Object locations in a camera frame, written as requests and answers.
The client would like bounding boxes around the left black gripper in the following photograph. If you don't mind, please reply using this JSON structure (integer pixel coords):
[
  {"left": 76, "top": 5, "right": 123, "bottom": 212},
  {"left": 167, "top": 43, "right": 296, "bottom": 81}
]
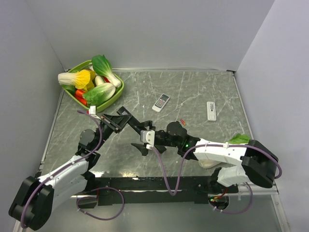
[{"left": 94, "top": 113, "right": 132, "bottom": 151}]

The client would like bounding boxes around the black slim remote control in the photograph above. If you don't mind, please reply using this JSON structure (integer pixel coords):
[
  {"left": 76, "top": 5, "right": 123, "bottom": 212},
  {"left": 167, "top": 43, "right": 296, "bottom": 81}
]
[{"left": 116, "top": 106, "right": 146, "bottom": 134}]

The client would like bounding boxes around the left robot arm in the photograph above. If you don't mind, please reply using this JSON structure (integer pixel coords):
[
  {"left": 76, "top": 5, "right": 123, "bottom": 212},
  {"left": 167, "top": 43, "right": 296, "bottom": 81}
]
[{"left": 9, "top": 114, "right": 131, "bottom": 230}]

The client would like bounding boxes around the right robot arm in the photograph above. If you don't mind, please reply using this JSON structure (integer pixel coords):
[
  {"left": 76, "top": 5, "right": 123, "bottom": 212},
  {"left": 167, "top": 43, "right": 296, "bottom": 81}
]
[{"left": 130, "top": 121, "right": 282, "bottom": 193}]

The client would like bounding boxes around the grey white remote control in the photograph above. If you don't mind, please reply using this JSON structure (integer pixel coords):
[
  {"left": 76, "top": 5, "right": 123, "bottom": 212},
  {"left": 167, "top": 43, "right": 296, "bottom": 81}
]
[{"left": 152, "top": 94, "right": 170, "bottom": 113}]

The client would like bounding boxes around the green lettuce cabbage toy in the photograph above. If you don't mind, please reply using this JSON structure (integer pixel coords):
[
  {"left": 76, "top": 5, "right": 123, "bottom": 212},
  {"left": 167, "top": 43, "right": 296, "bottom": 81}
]
[{"left": 83, "top": 83, "right": 116, "bottom": 107}]

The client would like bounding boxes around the green plastic basket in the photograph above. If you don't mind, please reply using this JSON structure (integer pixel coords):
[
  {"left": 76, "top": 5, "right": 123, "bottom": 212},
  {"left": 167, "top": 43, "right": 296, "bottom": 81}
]
[{"left": 62, "top": 60, "right": 125, "bottom": 112}]

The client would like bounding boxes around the white radish toy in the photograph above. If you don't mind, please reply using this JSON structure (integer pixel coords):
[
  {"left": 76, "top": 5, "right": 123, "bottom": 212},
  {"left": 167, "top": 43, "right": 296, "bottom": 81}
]
[{"left": 95, "top": 75, "right": 105, "bottom": 86}]

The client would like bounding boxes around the orange carrot toy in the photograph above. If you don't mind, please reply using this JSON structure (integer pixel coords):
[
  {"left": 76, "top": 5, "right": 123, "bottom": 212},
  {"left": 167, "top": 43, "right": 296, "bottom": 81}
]
[{"left": 74, "top": 89, "right": 87, "bottom": 106}]

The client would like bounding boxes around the yellow napa cabbage toy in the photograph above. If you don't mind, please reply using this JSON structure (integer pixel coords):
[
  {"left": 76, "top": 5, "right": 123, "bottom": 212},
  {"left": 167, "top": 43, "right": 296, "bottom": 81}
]
[{"left": 57, "top": 70, "right": 96, "bottom": 91}]

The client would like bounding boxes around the black base bar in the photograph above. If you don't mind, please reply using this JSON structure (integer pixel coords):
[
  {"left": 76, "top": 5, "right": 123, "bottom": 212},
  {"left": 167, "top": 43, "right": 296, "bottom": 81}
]
[{"left": 78, "top": 176, "right": 239, "bottom": 206}]

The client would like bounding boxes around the green bok choy toy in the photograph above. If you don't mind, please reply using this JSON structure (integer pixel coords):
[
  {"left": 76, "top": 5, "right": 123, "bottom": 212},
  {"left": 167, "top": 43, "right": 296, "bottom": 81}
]
[{"left": 92, "top": 55, "right": 122, "bottom": 88}]

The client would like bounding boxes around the white napa cabbage toy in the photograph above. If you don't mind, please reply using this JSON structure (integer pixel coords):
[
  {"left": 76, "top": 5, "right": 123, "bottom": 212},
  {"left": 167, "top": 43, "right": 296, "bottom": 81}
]
[{"left": 194, "top": 133, "right": 250, "bottom": 169}]

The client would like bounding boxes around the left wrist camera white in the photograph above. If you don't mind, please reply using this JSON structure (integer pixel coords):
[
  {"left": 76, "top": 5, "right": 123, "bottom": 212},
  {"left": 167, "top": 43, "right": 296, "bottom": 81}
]
[{"left": 88, "top": 105, "right": 97, "bottom": 116}]

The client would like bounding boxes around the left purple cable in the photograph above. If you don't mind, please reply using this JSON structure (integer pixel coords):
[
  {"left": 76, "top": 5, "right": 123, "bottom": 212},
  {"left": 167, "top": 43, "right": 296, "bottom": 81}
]
[{"left": 20, "top": 110, "right": 126, "bottom": 229}]

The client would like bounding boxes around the aluminium rail frame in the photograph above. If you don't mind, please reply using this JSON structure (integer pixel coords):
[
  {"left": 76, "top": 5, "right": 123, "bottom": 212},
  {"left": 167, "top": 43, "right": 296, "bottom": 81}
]
[{"left": 70, "top": 186, "right": 279, "bottom": 199}]

